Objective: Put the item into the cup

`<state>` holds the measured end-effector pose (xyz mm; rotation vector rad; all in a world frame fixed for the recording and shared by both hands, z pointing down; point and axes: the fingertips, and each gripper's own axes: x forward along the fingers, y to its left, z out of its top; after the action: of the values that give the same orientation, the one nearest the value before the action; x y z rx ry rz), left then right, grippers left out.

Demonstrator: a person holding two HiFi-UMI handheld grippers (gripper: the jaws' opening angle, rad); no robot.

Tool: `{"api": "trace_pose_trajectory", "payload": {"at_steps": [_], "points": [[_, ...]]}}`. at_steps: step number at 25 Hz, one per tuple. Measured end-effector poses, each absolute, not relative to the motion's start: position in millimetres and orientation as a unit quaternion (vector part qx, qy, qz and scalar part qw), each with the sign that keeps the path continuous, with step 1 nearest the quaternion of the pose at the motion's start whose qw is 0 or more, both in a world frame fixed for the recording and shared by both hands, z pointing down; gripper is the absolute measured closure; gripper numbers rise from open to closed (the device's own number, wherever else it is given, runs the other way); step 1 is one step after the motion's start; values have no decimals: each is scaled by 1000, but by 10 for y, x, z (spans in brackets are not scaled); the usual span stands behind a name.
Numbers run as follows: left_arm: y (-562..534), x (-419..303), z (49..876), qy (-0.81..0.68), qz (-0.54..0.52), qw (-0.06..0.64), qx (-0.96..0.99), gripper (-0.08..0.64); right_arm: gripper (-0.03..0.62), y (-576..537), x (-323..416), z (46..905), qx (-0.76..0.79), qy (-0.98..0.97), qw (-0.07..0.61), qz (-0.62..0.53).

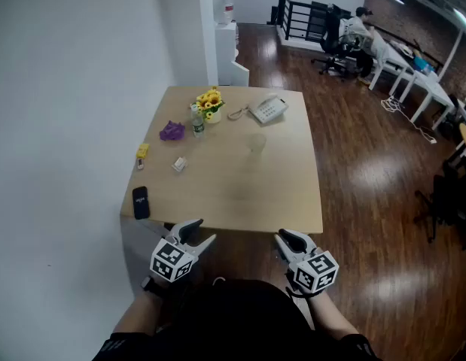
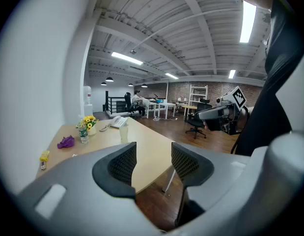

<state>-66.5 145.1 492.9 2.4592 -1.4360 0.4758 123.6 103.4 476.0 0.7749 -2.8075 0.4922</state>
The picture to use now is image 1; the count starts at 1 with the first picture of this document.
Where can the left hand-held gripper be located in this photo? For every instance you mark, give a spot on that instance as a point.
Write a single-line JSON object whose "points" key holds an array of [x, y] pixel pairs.
{"points": [[171, 263]]}

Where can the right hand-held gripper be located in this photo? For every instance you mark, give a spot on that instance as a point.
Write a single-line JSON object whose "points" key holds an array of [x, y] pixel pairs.
{"points": [[316, 273]]}

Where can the small white item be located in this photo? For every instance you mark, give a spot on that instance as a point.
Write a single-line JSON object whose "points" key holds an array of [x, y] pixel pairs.
{"points": [[180, 163]]}

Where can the clear plastic cup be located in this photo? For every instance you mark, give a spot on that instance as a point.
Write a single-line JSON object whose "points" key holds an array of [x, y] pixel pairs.
{"points": [[256, 149]]}

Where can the person's right forearm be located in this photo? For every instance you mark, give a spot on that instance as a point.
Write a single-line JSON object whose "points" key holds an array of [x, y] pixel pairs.
{"points": [[328, 316]]}

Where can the person's left forearm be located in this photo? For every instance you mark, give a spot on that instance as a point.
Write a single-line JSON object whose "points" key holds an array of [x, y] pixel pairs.
{"points": [[136, 312]]}

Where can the black smartphone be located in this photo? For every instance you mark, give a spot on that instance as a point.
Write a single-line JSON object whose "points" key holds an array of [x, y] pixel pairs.
{"points": [[141, 202]]}

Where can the black wristwatch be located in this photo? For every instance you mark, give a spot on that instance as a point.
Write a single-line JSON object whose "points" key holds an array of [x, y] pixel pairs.
{"points": [[150, 285]]}

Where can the person's black clothing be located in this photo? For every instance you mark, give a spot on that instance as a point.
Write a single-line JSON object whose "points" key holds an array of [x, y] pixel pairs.
{"points": [[232, 325]]}

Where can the yellow packet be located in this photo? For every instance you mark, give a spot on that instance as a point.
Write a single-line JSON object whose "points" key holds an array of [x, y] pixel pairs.
{"points": [[143, 150]]}

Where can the purple crumpled bag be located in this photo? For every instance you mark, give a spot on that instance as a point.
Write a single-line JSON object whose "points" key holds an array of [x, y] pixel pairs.
{"points": [[172, 131]]}

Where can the clear water bottle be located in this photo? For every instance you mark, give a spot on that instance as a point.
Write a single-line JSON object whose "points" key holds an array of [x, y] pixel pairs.
{"points": [[197, 123]]}

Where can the sunflower bouquet in pot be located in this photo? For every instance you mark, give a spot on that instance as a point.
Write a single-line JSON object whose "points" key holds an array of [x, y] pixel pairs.
{"points": [[211, 105]]}

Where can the white desk telephone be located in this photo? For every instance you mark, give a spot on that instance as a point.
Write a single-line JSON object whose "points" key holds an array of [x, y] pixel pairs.
{"points": [[268, 109]]}

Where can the white water dispenser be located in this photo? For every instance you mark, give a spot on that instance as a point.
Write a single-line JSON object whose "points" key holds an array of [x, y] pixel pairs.
{"points": [[229, 56]]}

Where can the row of white desks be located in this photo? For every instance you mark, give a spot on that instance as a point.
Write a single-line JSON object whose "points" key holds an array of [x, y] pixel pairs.
{"points": [[413, 75]]}

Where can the black office chair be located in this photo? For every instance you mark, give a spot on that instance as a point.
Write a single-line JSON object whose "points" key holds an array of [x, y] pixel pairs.
{"points": [[332, 41]]}

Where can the black stair railing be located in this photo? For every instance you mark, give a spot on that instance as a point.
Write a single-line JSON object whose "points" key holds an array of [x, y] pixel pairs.
{"points": [[298, 19]]}

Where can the large water jug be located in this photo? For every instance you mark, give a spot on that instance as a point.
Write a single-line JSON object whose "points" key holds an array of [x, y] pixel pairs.
{"points": [[223, 6]]}

